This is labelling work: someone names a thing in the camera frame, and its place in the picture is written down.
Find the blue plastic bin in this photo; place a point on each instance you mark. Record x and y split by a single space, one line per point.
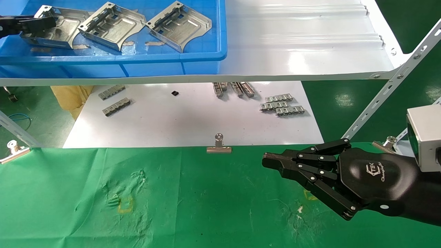
103 70

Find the yellow plastic bag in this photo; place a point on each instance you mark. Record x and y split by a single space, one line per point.
70 98

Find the white metal shelf board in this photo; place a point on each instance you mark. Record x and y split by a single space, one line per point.
293 41

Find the grey metal rail piece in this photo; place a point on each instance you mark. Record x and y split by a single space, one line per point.
219 89
237 89
248 89

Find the green table cloth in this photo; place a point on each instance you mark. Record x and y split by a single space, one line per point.
206 206

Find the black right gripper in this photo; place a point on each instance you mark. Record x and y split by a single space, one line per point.
379 179

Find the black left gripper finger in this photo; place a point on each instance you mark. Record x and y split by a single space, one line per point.
27 21
13 31

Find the beige tape strip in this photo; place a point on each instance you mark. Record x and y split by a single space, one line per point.
155 43
128 43
82 46
41 50

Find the silver sheet metal bracket part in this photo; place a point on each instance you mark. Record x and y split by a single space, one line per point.
113 29
179 29
65 29

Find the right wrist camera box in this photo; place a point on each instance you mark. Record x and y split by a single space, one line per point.
427 137

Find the grey metal link strip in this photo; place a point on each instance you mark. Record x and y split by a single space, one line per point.
116 106
289 110
111 92
278 97
274 106

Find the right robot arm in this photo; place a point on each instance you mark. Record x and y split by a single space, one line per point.
429 199

